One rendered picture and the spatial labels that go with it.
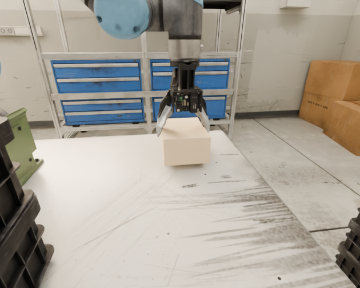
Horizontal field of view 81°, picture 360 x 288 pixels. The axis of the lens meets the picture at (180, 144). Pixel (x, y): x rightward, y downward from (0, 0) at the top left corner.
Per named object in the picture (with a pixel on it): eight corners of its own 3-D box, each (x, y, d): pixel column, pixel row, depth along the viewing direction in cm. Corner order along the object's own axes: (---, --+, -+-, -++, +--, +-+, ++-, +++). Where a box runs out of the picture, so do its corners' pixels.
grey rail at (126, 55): (42, 58, 177) (40, 52, 175) (236, 56, 198) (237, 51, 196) (36, 59, 168) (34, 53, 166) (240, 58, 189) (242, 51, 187)
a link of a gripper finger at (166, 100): (153, 114, 56) (171, 86, 53) (153, 112, 57) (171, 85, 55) (168, 123, 58) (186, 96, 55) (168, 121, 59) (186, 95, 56)
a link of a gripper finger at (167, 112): (148, 138, 54) (168, 108, 51) (148, 130, 59) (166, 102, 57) (159, 143, 55) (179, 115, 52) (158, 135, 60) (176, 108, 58)
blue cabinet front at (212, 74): (153, 120, 206) (149, 59, 182) (224, 117, 215) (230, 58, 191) (153, 122, 204) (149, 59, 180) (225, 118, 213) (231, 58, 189)
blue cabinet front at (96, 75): (66, 124, 197) (50, 60, 172) (144, 121, 205) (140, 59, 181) (65, 126, 194) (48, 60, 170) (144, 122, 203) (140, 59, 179)
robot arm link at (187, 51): (167, 39, 51) (200, 40, 52) (167, 60, 53) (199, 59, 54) (170, 39, 45) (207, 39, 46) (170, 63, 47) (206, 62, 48)
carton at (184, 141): (160, 140, 69) (160, 119, 66) (196, 138, 71) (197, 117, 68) (164, 166, 55) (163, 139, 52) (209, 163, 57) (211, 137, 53)
